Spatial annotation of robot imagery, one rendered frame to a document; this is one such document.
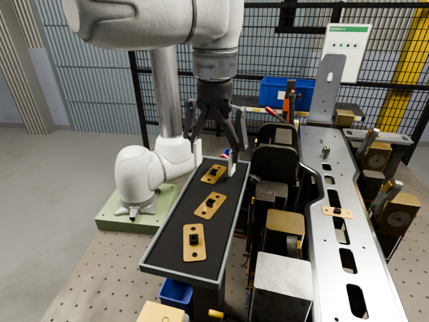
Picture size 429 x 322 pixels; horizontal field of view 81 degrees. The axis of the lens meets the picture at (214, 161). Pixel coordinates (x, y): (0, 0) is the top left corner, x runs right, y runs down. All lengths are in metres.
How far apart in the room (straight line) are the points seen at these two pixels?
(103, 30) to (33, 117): 3.86
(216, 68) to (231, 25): 0.08
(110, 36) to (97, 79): 3.25
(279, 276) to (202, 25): 0.45
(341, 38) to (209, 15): 1.28
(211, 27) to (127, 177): 0.74
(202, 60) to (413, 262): 1.08
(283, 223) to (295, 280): 0.17
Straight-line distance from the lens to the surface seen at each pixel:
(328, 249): 0.74
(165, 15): 0.42
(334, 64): 1.41
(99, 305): 1.01
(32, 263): 2.28
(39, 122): 4.21
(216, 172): 0.63
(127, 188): 1.09
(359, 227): 0.84
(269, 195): 0.69
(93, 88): 3.72
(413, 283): 1.20
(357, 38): 1.69
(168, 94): 1.06
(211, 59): 0.50
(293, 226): 0.65
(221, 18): 0.48
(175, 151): 1.10
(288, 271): 0.53
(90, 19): 0.40
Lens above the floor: 1.53
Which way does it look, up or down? 31 degrees down
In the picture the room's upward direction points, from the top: straight up
